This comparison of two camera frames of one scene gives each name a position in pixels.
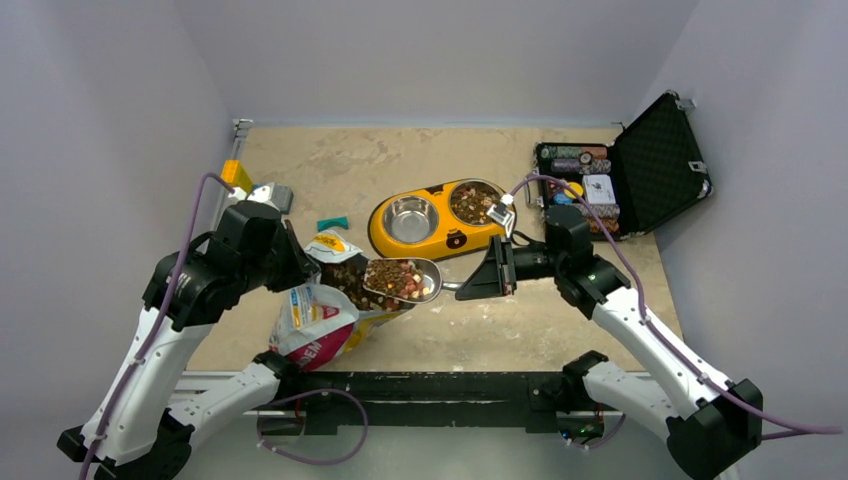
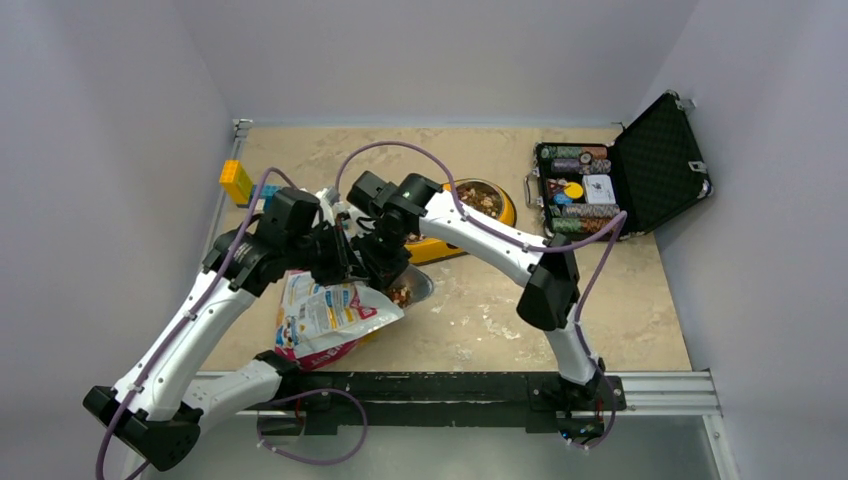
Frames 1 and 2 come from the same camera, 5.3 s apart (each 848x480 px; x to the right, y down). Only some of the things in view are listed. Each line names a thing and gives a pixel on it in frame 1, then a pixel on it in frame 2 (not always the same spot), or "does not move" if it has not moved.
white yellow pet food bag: x=335 y=316 does not move
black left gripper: x=301 y=266 → x=346 y=266
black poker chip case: x=652 y=167 does not move
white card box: x=598 y=189 does not move
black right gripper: x=490 y=279 → x=384 y=272
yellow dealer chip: x=576 y=187 does not move
